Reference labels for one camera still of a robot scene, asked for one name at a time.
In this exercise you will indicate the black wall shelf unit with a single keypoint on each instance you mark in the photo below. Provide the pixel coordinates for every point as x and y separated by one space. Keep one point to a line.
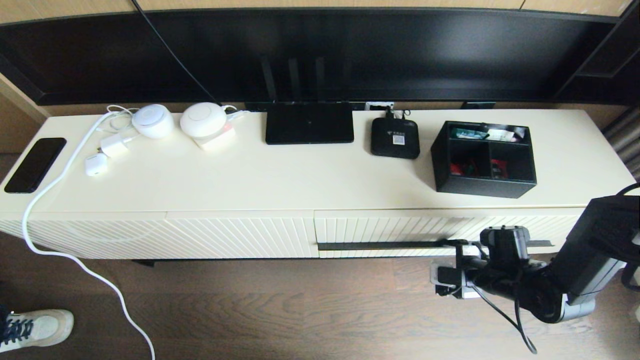
620 55

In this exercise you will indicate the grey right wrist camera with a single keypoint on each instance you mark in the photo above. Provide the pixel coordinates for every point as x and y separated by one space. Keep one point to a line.
442 277

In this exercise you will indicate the white wall outlet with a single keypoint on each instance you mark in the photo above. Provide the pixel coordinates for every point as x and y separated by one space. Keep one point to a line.
378 106

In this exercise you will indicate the white flat charger adapter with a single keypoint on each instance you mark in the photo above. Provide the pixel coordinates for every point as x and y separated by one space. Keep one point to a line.
113 145

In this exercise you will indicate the black router with antennas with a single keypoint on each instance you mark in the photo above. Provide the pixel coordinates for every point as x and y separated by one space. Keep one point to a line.
308 124

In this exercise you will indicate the large black television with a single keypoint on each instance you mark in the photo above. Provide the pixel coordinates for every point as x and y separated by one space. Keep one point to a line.
400 50

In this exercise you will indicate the cream ribbed cabinet door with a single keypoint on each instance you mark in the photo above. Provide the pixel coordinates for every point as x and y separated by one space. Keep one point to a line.
240 235

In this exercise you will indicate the green packet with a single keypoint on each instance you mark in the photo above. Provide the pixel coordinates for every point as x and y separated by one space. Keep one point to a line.
469 133

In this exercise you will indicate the cream tv cabinet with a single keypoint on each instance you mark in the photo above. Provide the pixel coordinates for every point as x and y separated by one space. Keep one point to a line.
300 180

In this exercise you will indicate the white sneaker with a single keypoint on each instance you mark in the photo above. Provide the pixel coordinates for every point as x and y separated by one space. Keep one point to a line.
40 327

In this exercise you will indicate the black smartphone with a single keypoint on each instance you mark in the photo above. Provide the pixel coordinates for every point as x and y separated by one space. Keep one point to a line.
34 165

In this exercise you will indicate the small white cube charger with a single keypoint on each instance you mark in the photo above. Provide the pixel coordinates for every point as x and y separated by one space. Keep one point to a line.
95 165

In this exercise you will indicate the white round dome device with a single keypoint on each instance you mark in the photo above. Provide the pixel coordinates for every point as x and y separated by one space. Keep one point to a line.
152 121
202 119

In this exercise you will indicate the black set-top box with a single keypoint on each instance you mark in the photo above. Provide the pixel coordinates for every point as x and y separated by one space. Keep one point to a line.
395 141

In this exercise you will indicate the cream ribbed drawer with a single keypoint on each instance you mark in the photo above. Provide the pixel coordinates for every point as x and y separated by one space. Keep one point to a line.
380 225

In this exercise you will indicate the grey curtain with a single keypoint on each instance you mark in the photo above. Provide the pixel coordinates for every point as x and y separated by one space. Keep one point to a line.
625 145

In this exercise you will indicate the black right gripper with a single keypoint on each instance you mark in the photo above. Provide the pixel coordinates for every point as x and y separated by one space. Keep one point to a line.
475 277

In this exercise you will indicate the white packet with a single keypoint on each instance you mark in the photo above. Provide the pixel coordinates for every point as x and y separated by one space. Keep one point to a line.
501 135

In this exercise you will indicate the black compartment organizer box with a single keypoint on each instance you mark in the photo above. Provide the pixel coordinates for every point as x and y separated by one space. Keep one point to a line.
480 187

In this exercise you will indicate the white pink power strip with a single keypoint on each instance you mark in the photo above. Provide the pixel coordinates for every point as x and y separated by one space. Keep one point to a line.
215 143

